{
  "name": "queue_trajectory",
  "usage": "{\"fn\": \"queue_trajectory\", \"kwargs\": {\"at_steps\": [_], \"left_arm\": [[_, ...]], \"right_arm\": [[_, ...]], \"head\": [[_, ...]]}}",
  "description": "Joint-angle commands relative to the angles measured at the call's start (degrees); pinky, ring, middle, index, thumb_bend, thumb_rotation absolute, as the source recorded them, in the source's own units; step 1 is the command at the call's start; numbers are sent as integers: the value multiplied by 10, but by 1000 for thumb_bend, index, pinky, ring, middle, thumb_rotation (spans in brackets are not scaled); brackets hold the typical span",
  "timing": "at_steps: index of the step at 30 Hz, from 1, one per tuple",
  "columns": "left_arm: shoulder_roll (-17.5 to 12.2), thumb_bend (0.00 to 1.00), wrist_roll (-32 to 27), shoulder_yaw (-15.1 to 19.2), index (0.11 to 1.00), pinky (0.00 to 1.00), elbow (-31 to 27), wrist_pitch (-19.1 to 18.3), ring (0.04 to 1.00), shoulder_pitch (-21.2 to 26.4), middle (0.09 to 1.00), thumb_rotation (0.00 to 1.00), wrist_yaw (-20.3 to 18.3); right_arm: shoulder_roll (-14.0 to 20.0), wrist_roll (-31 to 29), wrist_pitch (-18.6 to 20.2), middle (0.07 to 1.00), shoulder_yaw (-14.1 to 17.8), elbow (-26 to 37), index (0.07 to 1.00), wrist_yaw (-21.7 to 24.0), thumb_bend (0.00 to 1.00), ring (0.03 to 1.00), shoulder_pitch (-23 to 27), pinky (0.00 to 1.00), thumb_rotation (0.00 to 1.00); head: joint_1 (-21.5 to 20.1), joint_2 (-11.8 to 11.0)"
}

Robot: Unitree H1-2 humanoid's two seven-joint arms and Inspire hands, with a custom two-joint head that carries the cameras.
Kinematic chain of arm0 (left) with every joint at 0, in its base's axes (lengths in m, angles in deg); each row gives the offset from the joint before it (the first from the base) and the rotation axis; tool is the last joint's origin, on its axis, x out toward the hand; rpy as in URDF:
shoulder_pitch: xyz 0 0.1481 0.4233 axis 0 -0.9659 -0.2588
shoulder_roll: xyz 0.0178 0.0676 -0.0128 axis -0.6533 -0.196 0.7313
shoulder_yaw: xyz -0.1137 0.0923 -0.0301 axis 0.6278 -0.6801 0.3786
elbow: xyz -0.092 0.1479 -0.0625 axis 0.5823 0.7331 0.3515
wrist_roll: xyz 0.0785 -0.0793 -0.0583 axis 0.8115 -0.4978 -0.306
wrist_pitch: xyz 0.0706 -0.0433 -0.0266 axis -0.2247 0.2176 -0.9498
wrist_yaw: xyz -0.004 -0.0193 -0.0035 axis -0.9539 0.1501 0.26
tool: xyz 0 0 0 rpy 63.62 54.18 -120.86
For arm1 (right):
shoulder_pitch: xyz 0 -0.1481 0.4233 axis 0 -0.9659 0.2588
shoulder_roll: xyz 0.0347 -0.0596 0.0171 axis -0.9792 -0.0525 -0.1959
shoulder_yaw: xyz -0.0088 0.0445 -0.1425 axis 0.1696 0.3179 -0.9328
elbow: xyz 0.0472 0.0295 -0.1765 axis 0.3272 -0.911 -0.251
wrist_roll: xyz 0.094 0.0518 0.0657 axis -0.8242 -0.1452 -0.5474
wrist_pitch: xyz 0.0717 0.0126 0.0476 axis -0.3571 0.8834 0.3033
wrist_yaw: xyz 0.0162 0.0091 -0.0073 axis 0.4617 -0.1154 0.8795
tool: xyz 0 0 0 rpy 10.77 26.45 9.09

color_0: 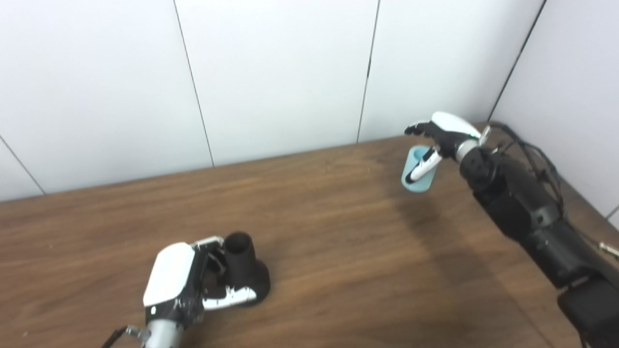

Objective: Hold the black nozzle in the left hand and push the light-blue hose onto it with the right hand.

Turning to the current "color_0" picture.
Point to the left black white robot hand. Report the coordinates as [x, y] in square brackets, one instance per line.
[169, 275]

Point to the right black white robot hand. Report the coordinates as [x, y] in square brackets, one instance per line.
[452, 130]

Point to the light blue cylinder cup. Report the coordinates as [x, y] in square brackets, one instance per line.
[420, 186]

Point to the black funnel nozzle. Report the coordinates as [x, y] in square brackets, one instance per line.
[246, 270]

